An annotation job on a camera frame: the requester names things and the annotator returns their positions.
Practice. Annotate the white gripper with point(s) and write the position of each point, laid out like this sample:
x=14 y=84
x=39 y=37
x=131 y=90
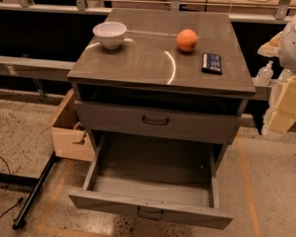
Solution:
x=294 y=46

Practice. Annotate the grey drawer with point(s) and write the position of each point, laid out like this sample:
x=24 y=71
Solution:
x=153 y=178
x=157 y=122

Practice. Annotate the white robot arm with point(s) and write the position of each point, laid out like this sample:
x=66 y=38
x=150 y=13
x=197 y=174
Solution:
x=281 y=114

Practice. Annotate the grey wooden drawer cabinet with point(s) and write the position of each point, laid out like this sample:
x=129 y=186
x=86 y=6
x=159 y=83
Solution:
x=148 y=70

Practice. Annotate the right clear sanitizer bottle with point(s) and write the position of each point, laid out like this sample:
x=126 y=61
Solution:
x=285 y=74

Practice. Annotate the clear sanitizer bottle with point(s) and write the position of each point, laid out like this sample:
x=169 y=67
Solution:
x=285 y=74
x=264 y=75

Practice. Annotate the left clear sanitizer bottle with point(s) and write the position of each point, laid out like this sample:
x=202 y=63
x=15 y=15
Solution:
x=264 y=75

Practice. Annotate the dark blue snack packet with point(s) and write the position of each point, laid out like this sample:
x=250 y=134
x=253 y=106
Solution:
x=211 y=63

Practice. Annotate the orange fruit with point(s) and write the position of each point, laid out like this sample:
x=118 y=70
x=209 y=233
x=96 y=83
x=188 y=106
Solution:
x=186 y=40

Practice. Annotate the white ceramic bowl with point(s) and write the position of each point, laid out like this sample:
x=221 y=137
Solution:
x=110 y=34

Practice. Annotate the cardboard box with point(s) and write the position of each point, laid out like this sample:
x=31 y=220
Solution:
x=70 y=139

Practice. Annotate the black metal floor bar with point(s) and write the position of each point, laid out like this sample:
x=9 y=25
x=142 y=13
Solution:
x=20 y=220

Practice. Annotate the grey metal rail frame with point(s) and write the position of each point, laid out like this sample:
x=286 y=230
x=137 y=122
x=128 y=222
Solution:
x=58 y=70

